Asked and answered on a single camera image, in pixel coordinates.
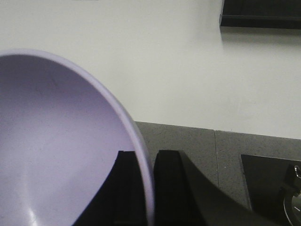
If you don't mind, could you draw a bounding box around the black range hood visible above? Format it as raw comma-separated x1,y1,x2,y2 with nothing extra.
220,0,301,30

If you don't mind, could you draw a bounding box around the purple plastic bowl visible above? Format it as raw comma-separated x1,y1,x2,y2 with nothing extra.
0,49,155,226

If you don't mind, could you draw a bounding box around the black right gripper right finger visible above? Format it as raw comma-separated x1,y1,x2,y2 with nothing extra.
154,150,278,226

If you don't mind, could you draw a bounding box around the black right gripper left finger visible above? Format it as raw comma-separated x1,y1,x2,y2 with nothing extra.
74,151,147,226

